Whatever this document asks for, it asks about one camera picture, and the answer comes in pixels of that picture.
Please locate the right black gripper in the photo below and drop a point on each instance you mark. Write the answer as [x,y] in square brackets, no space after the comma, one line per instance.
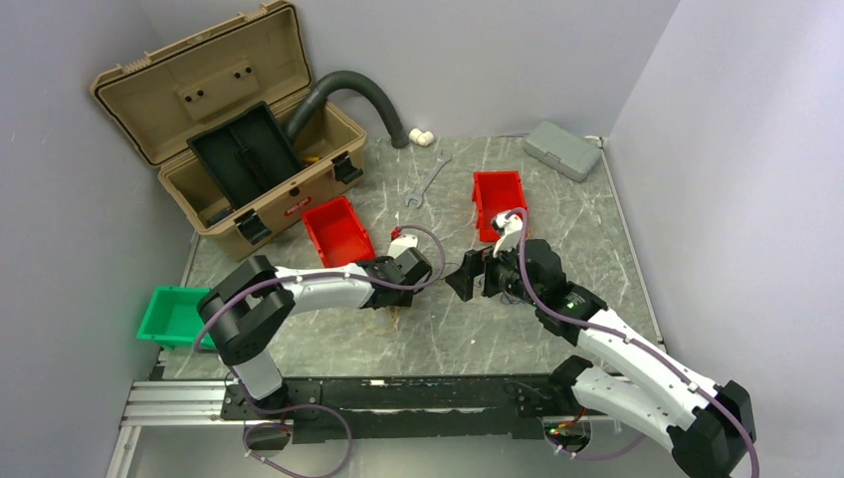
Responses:
[473,264]

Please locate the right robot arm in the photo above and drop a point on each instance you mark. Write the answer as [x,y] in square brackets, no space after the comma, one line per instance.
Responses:
[708,428]

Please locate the tan open toolbox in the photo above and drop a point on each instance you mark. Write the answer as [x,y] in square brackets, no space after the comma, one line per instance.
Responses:
[255,62]

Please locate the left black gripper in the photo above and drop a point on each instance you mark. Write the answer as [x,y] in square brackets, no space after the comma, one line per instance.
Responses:
[405,300]

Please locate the red bin right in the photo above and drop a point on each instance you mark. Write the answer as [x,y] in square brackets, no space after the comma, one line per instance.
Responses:
[495,192]

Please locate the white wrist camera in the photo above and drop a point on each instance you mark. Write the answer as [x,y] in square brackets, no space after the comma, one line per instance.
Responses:
[401,241]
[510,227]

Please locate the red bin near toolbox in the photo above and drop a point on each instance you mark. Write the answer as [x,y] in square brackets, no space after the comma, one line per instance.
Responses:
[337,233]

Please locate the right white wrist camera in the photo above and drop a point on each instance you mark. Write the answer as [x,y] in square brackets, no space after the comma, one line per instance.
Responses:
[510,227]

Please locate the black aluminium base frame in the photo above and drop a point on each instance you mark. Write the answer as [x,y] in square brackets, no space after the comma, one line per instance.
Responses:
[312,410]

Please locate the steel open-end wrench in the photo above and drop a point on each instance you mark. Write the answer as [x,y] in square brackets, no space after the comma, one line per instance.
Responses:
[416,197]

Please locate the green plastic bin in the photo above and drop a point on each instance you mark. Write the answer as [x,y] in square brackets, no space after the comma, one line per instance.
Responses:
[171,319]

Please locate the grey plastic case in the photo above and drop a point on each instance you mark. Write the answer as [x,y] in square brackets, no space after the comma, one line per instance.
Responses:
[562,151]

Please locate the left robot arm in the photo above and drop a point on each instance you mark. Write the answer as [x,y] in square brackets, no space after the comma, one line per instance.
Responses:
[244,312]

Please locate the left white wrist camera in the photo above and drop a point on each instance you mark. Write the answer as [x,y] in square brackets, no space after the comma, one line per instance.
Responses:
[401,241]

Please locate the black toolbox tray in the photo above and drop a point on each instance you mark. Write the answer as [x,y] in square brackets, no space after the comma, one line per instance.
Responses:
[248,155]

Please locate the white pipe fitting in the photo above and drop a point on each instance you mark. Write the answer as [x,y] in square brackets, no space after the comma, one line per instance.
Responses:
[420,137]

